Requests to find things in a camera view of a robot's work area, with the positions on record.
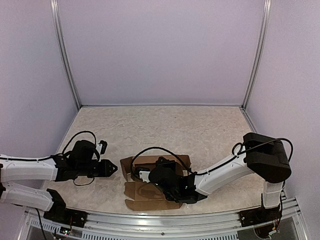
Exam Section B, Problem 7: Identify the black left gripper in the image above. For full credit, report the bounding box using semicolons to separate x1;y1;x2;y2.
77;159;118;177

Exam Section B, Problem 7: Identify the brown cardboard box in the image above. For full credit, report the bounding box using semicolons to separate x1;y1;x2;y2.
120;154;191;212

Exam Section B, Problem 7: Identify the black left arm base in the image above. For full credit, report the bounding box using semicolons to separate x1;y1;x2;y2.
43;188;88;228

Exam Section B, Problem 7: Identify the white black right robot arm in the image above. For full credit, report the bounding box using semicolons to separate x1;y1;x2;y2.
144;132;292;222

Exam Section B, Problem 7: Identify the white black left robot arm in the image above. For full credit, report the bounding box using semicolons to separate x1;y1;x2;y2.
0;140;118;223

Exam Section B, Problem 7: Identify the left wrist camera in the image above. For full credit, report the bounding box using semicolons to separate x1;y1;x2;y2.
96;140;108;162

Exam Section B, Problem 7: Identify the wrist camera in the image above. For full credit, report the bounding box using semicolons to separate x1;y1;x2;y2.
96;140;108;162
134;167;151;183

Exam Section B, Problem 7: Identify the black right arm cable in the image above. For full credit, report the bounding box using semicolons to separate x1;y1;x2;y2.
130;137;294;182

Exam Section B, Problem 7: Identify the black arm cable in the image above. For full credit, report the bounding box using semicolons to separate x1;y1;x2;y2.
61;130;98;186
130;137;294;182

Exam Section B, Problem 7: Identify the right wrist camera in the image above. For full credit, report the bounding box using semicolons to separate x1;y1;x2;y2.
134;167;151;183

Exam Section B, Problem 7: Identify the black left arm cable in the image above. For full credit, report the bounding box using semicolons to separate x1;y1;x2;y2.
61;130;98;186

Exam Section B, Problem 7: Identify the aluminium front rail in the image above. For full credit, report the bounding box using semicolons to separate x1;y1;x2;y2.
16;194;309;240

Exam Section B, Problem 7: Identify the left aluminium frame post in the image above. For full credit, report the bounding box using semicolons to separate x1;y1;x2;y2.
50;0;82;111

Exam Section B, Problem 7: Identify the aluminium frame post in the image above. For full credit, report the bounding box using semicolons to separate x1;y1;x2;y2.
50;0;82;111
241;0;272;112

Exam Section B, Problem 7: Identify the right aluminium frame post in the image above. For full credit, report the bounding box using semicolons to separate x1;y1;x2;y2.
241;0;272;112

